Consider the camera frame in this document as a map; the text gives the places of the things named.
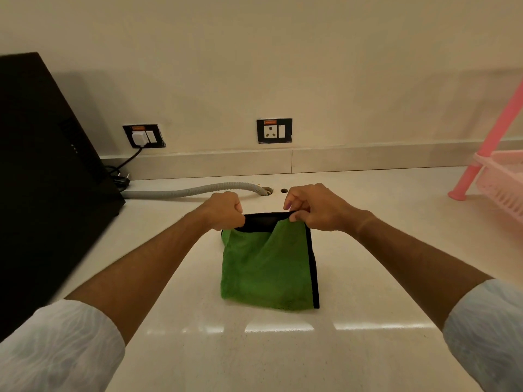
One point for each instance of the person's left hand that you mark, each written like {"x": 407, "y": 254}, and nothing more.
{"x": 222, "y": 211}

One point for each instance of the person's right hand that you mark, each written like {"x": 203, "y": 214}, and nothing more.
{"x": 322, "y": 208}

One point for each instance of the person's left fingers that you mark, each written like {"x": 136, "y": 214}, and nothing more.
{"x": 237, "y": 212}

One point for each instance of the person's right thumb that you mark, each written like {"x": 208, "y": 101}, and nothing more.
{"x": 300, "y": 216}

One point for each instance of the green cloth with black trim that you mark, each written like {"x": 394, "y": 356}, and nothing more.
{"x": 267, "y": 265}

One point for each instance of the person's left forearm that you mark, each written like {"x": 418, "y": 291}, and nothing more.
{"x": 135, "y": 277}

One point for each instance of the person's right forearm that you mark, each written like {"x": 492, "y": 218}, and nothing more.
{"x": 412, "y": 265}

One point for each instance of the black plug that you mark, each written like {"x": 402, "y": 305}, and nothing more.
{"x": 121, "y": 180}

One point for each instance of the white plug adapter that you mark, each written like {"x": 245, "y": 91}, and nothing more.
{"x": 139, "y": 138}

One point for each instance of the black appliance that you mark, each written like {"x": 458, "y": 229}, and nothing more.
{"x": 45, "y": 187}

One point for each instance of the pink plastic dish rack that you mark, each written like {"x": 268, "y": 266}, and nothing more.
{"x": 496, "y": 159}

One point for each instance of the black wall socket with switch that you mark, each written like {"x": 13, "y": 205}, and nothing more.
{"x": 274, "y": 130}

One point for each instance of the black wall socket with plug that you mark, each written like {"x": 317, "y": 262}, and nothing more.
{"x": 144, "y": 136}

